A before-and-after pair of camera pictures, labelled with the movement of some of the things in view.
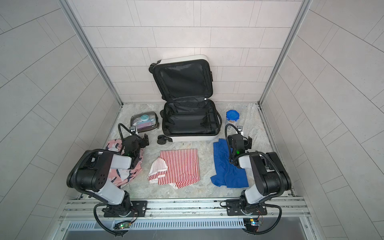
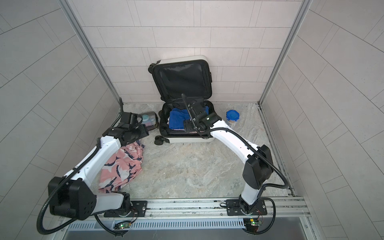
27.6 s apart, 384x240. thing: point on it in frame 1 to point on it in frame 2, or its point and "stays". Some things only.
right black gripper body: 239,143 to 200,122
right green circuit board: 251,224 stays
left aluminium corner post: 92,48 stays
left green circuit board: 124,225 stays
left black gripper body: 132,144 to 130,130
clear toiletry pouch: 144,121 stays
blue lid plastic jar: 232,116 stays
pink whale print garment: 117,177 stays
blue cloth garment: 227,174 to 178,116
